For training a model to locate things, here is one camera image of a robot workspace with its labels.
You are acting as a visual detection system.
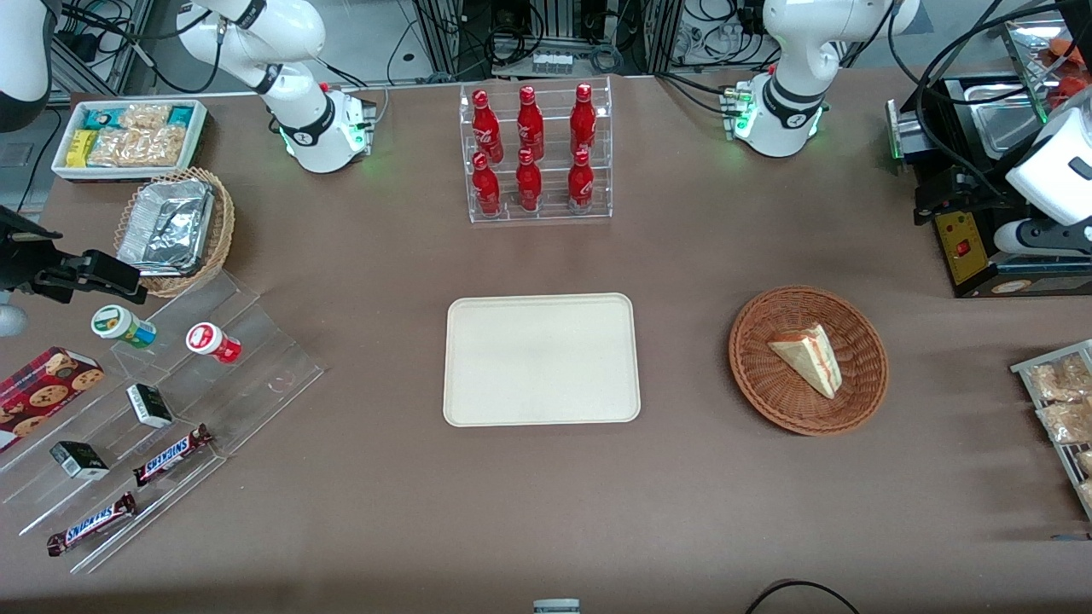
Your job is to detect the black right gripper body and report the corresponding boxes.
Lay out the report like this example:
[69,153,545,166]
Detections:
[0,205,86,301]

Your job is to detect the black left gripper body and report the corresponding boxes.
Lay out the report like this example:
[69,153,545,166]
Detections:
[915,165,1025,228]

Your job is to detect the triangle sandwich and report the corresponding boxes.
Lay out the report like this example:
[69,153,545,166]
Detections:
[767,322,844,400]

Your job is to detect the light wicker basket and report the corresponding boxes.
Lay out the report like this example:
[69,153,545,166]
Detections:
[113,166,235,298]

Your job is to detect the brown wicker basket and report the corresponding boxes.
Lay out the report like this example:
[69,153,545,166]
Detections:
[729,286,890,437]

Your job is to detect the beige plastic tray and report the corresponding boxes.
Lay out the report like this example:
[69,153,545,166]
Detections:
[443,293,642,427]

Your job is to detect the green lid cup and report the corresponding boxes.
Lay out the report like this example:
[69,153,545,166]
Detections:
[91,304,158,350]

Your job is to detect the stacked aluminium foil trays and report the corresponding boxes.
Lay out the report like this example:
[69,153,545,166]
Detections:
[116,178,215,277]

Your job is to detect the black food warmer machine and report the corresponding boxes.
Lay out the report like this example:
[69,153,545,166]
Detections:
[886,13,1092,298]

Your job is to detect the steel warmer pan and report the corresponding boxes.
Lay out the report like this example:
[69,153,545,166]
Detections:
[964,84,1059,159]

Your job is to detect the white plastic snack bin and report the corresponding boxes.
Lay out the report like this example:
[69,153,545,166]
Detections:
[51,99,209,183]

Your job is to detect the red cookie box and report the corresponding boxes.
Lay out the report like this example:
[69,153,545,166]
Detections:
[0,346,106,453]

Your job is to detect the red lid cup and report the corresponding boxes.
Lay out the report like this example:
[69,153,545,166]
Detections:
[186,322,242,365]

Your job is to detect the clear cracker bag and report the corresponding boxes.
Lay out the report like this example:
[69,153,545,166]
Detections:
[119,103,173,131]
[88,125,189,168]

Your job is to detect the small dark box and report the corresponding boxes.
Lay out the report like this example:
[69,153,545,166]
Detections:
[49,441,110,480]
[126,384,174,429]

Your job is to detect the clear acrylic stepped display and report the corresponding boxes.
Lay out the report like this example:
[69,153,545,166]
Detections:
[0,269,326,575]

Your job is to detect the snickers bar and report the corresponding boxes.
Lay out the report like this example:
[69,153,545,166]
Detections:
[46,492,138,557]
[133,424,213,488]

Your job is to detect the clear nut snack bag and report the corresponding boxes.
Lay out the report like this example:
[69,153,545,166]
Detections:
[1027,354,1092,403]
[1036,399,1092,445]

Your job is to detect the red cola bottle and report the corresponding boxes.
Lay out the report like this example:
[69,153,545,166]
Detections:
[569,83,597,156]
[567,148,595,211]
[515,85,545,161]
[515,148,543,213]
[472,89,505,165]
[472,152,502,217]

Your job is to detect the clear acrylic bottle rack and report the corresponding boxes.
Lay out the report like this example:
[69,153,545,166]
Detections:
[459,77,613,225]

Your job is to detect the grey wire rack tray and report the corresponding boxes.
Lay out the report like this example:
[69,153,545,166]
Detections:
[1010,339,1092,521]

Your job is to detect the black floor cable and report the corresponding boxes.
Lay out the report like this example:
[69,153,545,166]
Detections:
[745,579,863,614]

